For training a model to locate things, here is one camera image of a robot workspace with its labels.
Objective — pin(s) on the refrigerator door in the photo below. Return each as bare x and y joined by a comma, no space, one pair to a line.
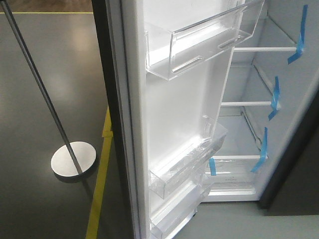
151,117

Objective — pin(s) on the clear middle door bin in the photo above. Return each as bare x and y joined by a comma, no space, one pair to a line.
166,176

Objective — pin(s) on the clear door bin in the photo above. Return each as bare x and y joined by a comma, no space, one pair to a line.
174,212
181,34
166,176

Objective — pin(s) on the blue tape strip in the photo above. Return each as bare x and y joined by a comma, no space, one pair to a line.
212,166
263,152
301,41
275,99

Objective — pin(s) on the clear upper door bin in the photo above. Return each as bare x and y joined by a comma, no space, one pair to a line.
181,34

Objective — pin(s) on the silver stanchion pole stand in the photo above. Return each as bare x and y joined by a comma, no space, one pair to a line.
73,159

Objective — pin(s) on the clear lower door bin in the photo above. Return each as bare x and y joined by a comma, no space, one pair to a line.
174,212

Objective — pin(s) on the dark grey refrigerator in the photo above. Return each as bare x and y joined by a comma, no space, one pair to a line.
287,184

